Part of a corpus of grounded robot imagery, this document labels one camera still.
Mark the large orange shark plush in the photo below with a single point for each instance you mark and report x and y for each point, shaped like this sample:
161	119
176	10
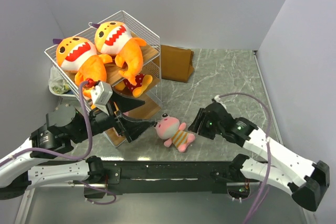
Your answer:
79	56

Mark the orange shark plush small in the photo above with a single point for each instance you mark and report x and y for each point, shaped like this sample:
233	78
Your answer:
114	38

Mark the pink striped plush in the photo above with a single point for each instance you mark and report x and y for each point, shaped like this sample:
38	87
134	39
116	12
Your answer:
173	132
116	133

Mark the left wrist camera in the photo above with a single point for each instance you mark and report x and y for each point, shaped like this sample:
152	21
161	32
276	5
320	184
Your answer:
101	93

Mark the yellow plush red dress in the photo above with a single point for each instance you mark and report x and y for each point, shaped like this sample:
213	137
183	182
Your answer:
142	83

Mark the white basin with bag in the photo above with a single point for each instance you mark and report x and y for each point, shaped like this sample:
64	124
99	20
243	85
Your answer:
58	85

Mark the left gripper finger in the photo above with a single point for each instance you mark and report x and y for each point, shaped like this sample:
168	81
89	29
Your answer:
132	128
123	103

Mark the brown folded cloth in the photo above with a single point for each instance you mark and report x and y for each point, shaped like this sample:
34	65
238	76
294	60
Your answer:
176	63

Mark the white wire wooden shelf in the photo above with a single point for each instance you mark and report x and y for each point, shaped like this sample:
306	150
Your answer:
152	66

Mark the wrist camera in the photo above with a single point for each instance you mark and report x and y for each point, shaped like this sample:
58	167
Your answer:
217	99
101	93

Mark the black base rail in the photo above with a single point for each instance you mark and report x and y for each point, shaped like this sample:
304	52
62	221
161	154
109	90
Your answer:
127	177

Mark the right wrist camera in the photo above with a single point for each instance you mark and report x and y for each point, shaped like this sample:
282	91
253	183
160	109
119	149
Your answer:
217	99

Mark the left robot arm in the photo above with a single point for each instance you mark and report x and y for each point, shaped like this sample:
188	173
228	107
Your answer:
59	150

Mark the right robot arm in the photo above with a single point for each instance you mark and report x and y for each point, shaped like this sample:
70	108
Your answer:
304	180

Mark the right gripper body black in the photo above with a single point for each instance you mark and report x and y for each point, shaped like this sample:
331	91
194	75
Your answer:
209	130

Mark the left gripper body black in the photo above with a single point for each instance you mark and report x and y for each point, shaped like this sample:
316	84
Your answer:
101	122

